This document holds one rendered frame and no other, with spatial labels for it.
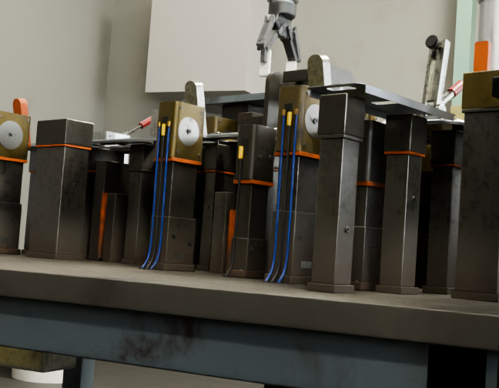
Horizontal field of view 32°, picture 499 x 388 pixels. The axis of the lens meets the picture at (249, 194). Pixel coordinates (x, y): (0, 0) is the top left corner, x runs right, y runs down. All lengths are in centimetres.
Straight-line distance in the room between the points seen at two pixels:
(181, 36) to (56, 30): 78
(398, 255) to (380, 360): 34
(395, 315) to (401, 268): 36
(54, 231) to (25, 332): 73
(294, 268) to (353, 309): 45
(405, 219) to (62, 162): 94
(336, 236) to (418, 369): 26
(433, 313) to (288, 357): 21
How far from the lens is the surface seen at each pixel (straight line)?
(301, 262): 150
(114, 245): 212
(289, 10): 233
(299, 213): 149
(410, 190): 139
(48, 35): 543
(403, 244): 138
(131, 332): 123
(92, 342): 127
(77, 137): 207
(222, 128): 216
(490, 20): 239
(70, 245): 206
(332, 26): 521
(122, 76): 583
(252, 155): 161
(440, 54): 184
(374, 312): 103
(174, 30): 532
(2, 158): 226
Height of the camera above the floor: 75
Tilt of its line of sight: 4 degrees up
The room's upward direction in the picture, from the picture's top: 4 degrees clockwise
